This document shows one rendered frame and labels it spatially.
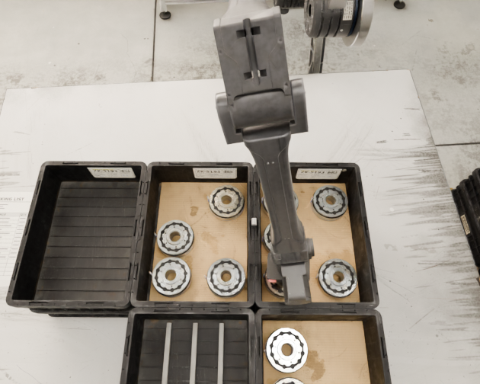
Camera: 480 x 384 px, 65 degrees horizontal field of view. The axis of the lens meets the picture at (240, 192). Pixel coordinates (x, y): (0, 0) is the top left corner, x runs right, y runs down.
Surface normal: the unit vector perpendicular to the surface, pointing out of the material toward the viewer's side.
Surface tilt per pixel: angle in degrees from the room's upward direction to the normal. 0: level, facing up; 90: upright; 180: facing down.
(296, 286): 12
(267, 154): 77
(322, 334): 0
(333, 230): 0
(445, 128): 0
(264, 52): 50
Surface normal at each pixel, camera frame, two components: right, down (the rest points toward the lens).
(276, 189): 0.02, 0.79
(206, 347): 0.00, -0.43
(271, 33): -0.07, 0.42
